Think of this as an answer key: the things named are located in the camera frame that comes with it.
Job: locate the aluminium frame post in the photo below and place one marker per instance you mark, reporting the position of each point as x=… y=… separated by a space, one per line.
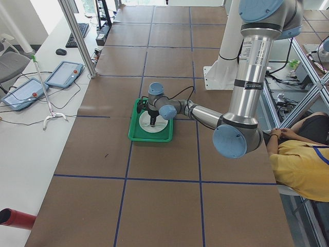
x=73 y=25

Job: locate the near teach pendant tablet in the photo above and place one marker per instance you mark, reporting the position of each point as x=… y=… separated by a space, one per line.
x=24 y=95

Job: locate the far teach pendant tablet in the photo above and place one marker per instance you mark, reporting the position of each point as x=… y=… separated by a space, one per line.
x=64 y=74

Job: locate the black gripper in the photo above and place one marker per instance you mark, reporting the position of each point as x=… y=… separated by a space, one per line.
x=152 y=113

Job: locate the white camera mast column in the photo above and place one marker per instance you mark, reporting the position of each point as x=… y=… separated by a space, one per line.
x=232 y=38

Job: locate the person in yellow shirt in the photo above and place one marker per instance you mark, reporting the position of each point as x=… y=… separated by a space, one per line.
x=299 y=156

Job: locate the white mast base plate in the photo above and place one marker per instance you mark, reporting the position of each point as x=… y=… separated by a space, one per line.
x=221 y=75

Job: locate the teach pendant tablet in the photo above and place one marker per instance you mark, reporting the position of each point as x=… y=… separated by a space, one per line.
x=64 y=74
x=24 y=95

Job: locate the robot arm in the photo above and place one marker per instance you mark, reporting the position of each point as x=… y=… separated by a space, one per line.
x=250 y=32

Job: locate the black computer mouse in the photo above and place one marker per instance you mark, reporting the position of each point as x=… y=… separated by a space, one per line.
x=61 y=52

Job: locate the green plastic tray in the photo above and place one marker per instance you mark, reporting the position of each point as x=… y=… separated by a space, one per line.
x=137 y=134

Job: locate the red cylinder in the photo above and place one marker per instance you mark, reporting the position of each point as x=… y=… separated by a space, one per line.
x=18 y=219

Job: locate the white round plate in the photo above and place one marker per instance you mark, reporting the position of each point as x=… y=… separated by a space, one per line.
x=145 y=123

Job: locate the grey office chair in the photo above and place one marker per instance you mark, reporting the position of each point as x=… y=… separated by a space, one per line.
x=12 y=62

